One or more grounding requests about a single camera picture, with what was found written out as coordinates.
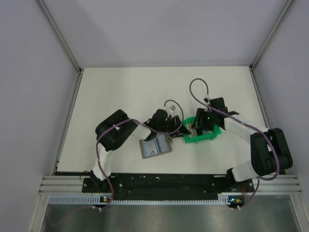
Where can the right aluminium frame post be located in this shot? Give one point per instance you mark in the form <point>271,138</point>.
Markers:
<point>273,32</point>

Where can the left aluminium frame post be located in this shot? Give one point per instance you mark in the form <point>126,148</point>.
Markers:
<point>58,34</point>

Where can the aluminium frame post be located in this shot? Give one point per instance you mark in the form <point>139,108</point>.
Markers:
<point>58,34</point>
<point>273,32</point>

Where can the green plastic bin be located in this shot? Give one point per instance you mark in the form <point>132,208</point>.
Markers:
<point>201,135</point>

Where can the stack of white cards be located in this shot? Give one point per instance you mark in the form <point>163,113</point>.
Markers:
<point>193,133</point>

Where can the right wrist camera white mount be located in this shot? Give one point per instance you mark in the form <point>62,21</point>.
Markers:
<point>207,97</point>

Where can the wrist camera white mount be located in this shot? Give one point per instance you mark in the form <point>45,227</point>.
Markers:
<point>172,107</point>
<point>207,97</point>

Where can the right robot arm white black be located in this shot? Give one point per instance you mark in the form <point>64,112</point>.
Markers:
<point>270,152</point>

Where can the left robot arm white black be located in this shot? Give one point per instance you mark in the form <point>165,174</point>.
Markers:
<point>115,130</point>

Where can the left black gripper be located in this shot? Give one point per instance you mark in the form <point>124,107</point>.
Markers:
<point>178,122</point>

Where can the grey card holder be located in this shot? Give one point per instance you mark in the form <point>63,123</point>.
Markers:
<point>169,140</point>

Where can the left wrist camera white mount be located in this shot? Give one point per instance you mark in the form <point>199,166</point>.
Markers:
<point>172,107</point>

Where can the white slotted cable duct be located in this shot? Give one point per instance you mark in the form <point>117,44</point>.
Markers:
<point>98,199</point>

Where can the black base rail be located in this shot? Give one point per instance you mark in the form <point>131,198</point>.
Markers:
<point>166,186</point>

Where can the white credit card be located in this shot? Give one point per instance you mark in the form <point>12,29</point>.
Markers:
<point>162,144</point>
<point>149,148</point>

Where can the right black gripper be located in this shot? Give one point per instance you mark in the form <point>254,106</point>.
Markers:
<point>201,125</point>

